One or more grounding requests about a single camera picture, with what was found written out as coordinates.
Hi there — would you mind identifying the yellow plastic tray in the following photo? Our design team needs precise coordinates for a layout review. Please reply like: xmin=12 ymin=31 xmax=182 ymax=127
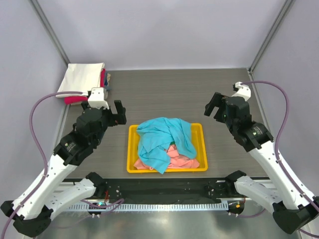
xmin=127 ymin=123 xmax=208 ymax=174

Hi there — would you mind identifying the cyan t shirt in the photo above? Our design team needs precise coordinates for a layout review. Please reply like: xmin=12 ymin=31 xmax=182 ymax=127
xmin=137 ymin=117 xmax=197 ymax=174

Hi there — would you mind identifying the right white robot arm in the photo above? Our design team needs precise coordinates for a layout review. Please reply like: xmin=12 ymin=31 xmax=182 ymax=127
xmin=204 ymin=82 xmax=319 ymax=234

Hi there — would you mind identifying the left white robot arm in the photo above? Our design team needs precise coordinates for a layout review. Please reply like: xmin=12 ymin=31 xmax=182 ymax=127
xmin=0 ymin=100 xmax=127 ymax=238

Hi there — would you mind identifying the folded red t shirt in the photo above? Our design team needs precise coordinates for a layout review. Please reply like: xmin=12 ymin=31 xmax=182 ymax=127
xmin=64 ymin=68 xmax=107 ymax=105

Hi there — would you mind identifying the folded white t shirt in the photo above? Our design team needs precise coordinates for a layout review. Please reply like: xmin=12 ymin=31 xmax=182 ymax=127
xmin=56 ymin=63 xmax=105 ymax=98

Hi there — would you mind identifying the folded tan t shirt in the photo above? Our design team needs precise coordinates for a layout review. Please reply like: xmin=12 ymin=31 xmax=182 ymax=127
xmin=104 ymin=72 xmax=113 ymax=98

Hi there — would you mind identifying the pink t shirt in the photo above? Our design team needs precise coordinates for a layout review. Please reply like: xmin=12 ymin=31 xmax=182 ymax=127
xmin=134 ymin=144 xmax=200 ymax=170

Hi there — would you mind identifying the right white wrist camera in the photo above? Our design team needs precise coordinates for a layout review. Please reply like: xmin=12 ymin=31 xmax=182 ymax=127
xmin=232 ymin=82 xmax=251 ymax=101

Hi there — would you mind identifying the aluminium rail frame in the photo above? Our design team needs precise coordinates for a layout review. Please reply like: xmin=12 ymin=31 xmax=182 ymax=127
xmin=34 ymin=180 xmax=304 ymax=203

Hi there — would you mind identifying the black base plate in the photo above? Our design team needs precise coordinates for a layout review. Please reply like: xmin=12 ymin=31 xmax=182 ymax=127
xmin=74 ymin=177 xmax=255 ymax=205

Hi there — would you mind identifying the left corner aluminium post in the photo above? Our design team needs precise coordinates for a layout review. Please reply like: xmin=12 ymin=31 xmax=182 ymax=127
xmin=28 ymin=0 xmax=70 ymax=65

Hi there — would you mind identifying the corner aluminium post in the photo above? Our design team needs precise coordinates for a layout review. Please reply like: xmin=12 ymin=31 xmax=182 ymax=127
xmin=28 ymin=0 xmax=70 ymax=65
xmin=247 ymin=0 xmax=295 ymax=75

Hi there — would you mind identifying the slotted cable duct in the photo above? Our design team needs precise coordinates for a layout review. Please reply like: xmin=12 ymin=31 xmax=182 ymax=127
xmin=65 ymin=201 xmax=228 ymax=213

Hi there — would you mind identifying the right corner aluminium post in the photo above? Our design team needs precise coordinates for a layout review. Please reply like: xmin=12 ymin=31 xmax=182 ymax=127
xmin=247 ymin=0 xmax=295 ymax=75

